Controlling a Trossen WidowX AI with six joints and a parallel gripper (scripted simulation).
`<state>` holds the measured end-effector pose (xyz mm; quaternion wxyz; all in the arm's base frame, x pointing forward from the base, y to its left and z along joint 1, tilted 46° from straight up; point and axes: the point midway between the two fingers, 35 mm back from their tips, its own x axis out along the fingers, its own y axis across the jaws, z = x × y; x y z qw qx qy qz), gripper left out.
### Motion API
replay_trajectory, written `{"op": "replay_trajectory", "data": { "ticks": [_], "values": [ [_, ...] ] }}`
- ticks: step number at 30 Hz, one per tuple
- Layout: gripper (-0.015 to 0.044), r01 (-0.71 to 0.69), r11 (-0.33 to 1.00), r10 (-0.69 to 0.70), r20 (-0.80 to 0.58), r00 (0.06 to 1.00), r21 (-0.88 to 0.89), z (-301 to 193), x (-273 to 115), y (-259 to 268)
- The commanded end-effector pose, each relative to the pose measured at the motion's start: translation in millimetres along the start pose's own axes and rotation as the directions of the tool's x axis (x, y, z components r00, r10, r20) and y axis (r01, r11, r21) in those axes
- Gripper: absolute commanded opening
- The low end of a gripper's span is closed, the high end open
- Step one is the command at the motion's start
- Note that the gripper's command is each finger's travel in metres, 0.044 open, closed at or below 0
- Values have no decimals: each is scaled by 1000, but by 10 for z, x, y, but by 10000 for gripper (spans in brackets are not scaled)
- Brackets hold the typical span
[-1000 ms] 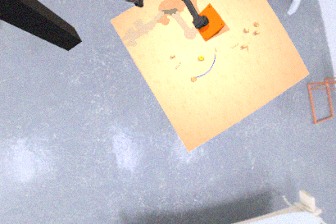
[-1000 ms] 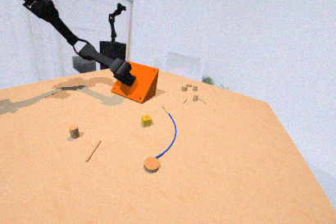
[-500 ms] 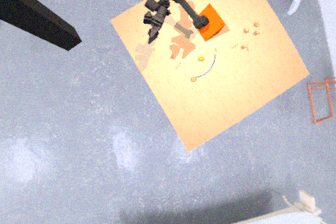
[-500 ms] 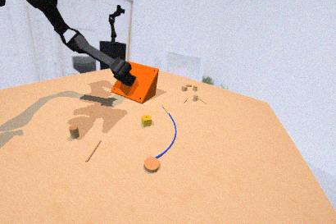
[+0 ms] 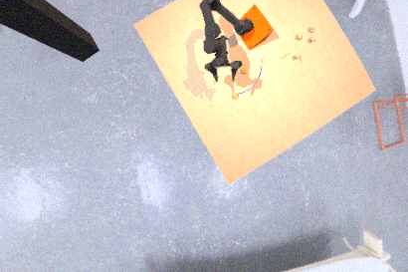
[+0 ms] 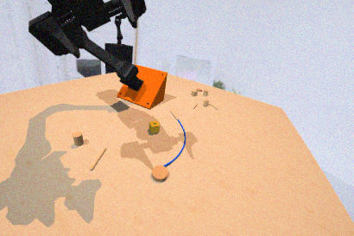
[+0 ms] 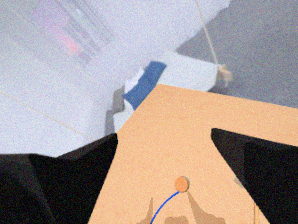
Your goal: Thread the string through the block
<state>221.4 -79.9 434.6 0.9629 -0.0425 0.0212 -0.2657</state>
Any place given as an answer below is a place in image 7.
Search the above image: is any round wooden button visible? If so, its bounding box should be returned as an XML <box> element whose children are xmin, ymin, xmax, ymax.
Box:
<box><xmin>175</xmin><ymin>177</ymin><xmax>189</xmax><ymax>192</ymax></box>

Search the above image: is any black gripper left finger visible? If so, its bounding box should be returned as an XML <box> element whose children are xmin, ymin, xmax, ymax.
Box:
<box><xmin>0</xmin><ymin>133</ymin><xmax>118</xmax><ymax>224</ymax></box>

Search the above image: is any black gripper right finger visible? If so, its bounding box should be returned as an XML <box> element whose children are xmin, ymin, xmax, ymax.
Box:
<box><xmin>210</xmin><ymin>128</ymin><xmax>298</xmax><ymax>224</ymax></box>

